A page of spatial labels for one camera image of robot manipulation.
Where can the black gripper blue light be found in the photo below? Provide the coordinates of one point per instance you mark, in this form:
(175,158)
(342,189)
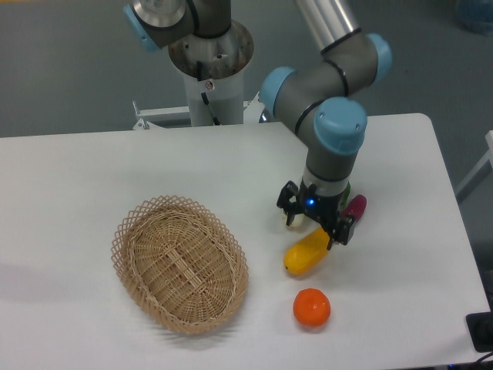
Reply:
(323,209)

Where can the yellow mango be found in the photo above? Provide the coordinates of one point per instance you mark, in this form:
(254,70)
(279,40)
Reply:
(305,254)

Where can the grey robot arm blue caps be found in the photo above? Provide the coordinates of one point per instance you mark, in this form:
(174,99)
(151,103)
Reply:
(211,51)

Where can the green bok choy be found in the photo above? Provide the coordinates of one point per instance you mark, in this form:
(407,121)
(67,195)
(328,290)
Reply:
(299,218)

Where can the purple sweet potato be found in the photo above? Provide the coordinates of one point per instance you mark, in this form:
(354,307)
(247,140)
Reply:
(354,211)

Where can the orange tangerine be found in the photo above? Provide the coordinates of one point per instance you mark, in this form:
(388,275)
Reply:
(311,307)

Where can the woven wicker basket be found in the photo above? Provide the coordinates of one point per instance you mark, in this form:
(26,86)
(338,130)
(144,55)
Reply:
(180,264)

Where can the black device at table edge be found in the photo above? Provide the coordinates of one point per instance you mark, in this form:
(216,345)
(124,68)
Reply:
(480,330)

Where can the white metal base frame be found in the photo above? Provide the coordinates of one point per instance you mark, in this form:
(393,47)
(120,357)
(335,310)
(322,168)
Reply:
(254,111)

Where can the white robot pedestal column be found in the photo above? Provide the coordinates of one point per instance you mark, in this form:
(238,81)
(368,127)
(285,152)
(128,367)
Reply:
(214,102)

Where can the white frame at right edge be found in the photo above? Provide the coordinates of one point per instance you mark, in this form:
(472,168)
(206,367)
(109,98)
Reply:
(477,174)

